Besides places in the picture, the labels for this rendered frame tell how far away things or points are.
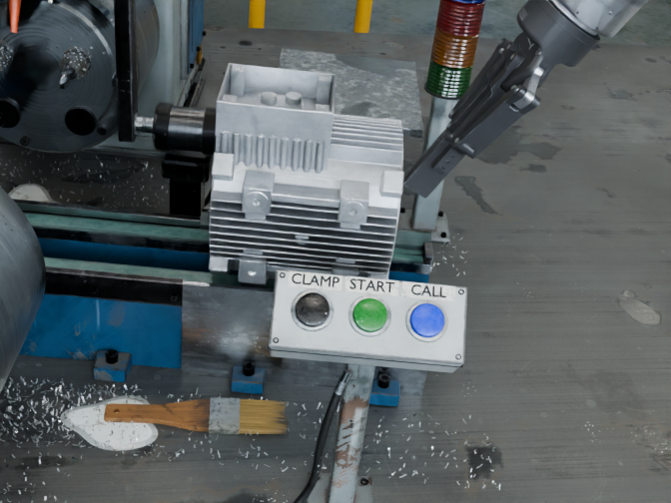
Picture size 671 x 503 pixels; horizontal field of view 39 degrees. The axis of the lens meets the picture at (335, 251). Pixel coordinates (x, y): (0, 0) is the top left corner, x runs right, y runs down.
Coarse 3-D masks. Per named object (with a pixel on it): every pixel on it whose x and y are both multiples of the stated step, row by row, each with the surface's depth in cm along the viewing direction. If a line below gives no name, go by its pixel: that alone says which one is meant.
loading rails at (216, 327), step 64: (64, 256) 116; (128, 256) 116; (192, 256) 115; (64, 320) 108; (128, 320) 108; (192, 320) 107; (256, 320) 107; (256, 384) 109; (320, 384) 112; (384, 384) 110
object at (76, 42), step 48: (0, 0) 116; (48, 0) 116; (96, 0) 116; (144, 0) 129; (0, 48) 117; (48, 48) 119; (96, 48) 119; (144, 48) 125; (0, 96) 123; (48, 96) 123; (96, 96) 123; (48, 144) 127; (96, 144) 128
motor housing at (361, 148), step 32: (352, 128) 102; (384, 128) 102; (352, 160) 100; (384, 160) 100; (224, 192) 98; (288, 192) 97; (320, 192) 98; (224, 224) 98; (256, 224) 99; (288, 224) 98; (320, 224) 98; (384, 224) 98; (224, 256) 101; (288, 256) 101; (320, 256) 100; (352, 256) 100; (384, 256) 100
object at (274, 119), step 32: (224, 96) 96; (256, 96) 104; (288, 96) 100; (320, 96) 103; (224, 128) 97; (256, 128) 96; (288, 128) 96; (320, 128) 96; (256, 160) 98; (288, 160) 99; (320, 160) 98
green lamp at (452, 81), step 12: (432, 60) 128; (432, 72) 128; (444, 72) 127; (456, 72) 127; (468, 72) 128; (432, 84) 129; (444, 84) 128; (456, 84) 128; (468, 84) 129; (444, 96) 129; (456, 96) 129
